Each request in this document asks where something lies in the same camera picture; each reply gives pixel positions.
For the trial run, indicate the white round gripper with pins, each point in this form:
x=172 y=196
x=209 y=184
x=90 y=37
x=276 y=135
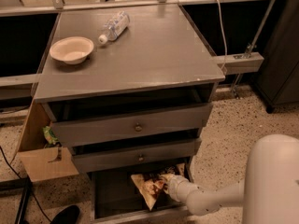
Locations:
x=175 y=185

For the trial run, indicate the brown yellow chip bag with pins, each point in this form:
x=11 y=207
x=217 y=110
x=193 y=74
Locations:
x=151 y=185

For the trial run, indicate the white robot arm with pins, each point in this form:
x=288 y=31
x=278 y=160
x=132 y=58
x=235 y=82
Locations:
x=269 y=193

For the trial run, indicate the grey bottom drawer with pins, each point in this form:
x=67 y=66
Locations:
x=116 y=199

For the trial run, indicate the grey drawer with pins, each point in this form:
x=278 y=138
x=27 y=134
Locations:
x=131 y=156
x=110 y=128
x=116 y=199

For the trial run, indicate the grey drawer cabinet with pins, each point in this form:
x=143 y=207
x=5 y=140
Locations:
x=139 y=46

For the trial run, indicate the grey middle drawer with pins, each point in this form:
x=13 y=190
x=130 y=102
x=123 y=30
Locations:
x=131 y=156

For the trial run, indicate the grey top drawer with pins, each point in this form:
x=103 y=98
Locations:
x=110 y=128

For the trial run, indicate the green snack bag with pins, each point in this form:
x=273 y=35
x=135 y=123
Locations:
x=50 y=137

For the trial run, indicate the black shoe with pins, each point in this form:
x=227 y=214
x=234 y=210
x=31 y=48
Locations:
x=68 y=216

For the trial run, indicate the brown cardboard box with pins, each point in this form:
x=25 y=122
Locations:
x=42 y=163

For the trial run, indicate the dark cabinet at right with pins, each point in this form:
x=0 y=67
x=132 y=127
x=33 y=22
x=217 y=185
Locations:
x=278 y=78

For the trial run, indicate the clear plastic water bottle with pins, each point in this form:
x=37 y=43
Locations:
x=114 y=27

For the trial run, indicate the white paper bowl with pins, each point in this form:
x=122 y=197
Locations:
x=72 y=50

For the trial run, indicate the grey metal rail frame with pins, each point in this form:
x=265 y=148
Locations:
x=196 y=69

